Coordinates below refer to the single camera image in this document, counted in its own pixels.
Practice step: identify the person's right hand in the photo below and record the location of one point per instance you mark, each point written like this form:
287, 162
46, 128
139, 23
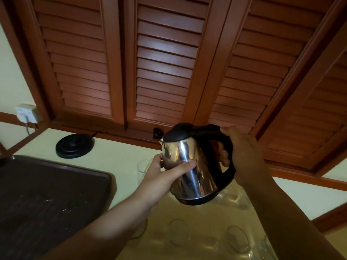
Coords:
248, 159

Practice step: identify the person's left hand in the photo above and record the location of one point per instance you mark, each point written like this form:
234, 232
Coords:
154, 184

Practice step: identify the person's left thumb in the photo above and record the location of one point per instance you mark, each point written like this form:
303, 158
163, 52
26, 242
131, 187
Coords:
183, 168

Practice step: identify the person's right thumb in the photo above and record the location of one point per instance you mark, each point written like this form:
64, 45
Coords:
228, 132

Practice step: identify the stainless steel electric kettle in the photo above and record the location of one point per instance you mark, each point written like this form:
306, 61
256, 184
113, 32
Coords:
189, 165

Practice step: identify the person's right forearm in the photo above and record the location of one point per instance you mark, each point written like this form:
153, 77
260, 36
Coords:
284, 227

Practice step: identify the person's left forearm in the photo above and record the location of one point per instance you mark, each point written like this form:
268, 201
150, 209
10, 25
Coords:
108, 230

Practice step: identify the clear drinking glass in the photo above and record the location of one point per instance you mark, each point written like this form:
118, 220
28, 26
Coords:
261, 250
142, 170
179, 232
238, 239

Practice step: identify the black shutter knob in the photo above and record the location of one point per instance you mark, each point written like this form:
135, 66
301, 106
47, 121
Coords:
157, 133

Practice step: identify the clear glass pitcher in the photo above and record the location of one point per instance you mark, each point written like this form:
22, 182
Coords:
235, 199

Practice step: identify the brown louvred wooden shutter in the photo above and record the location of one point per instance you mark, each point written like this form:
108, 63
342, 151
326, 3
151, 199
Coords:
260, 64
78, 56
317, 119
168, 59

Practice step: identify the black round kettle base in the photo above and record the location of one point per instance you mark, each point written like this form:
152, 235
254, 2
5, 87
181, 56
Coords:
74, 146

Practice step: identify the dark rectangular tray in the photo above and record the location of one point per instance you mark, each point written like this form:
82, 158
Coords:
48, 203

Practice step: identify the white wall socket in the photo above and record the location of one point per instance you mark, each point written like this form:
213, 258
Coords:
26, 113

